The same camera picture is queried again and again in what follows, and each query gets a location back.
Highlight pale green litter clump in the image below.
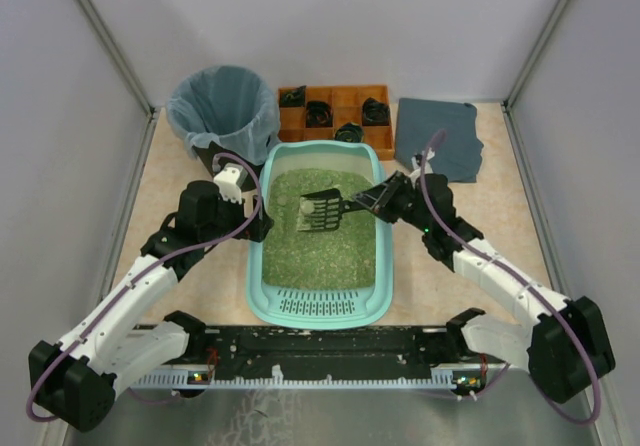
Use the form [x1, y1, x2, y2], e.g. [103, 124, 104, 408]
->
[300, 201, 314, 215]

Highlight black litter scoop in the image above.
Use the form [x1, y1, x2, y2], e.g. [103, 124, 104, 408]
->
[296, 188, 363, 233]

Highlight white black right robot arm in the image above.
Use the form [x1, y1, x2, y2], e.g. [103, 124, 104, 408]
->
[354, 172, 616, 404]

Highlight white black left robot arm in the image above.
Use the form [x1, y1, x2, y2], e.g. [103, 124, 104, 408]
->
[26, 180, 273, 432]

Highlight green cat litter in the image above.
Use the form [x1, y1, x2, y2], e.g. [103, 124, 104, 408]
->
[262, 169, 376, 290]

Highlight blue-grey folded cloth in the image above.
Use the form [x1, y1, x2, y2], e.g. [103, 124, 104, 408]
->
[394, 98, 484, 183]

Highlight orange compartment tray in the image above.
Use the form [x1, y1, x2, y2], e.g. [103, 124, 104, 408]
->
[277, 84, 395, 161]

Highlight blue plastic bin liner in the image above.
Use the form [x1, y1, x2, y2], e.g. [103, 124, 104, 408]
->
[166, 66, 280, 167]

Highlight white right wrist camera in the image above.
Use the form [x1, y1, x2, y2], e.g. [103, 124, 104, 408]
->
[411, 149, 435, 177]

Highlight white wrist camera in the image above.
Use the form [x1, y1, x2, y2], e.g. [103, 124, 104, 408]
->
[411, 149, 435, 177]
[213, 163, 247, 204]

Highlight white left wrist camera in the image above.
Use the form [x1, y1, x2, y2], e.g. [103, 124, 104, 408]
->
[213, 163, 247, 204]

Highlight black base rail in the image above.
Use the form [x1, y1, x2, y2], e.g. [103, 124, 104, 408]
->
[149, 324, 481, 381]

